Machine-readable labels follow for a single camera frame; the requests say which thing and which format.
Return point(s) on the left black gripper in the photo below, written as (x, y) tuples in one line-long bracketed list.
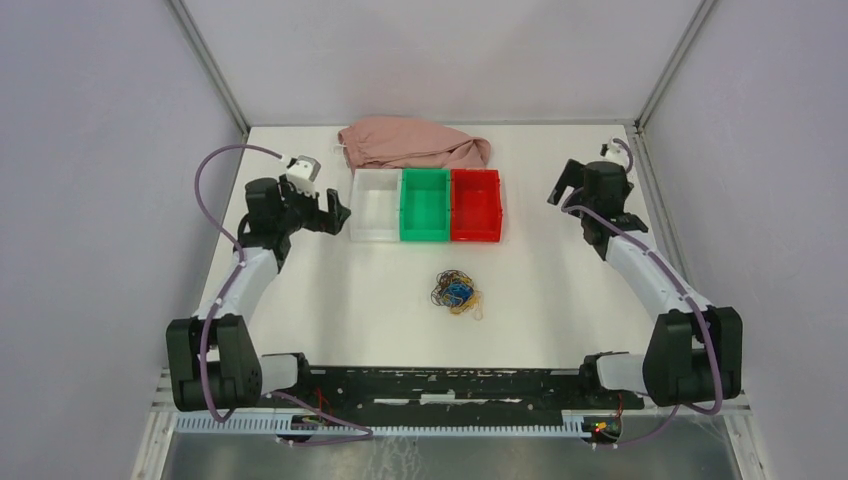
[(331, 221)]

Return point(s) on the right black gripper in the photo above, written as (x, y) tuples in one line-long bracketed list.
[(572, 175)]

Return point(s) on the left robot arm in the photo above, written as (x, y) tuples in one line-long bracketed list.
[(213, 364)]

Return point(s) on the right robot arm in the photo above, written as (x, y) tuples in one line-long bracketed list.
[(694, 355)]

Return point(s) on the clear plastic bin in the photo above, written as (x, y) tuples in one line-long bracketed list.
[(375, 205)]

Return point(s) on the pink cloth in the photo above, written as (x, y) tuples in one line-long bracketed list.
[(393, 142)]

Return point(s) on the green plastic bin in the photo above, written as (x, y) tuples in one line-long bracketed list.
[(425, 205)]

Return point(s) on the red plastic bin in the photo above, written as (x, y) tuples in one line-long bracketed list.
[(476, 206)]

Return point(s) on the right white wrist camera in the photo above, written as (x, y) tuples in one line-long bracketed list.
[(613, 152)]

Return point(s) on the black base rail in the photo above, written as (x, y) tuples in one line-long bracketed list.
[(455, 397)]

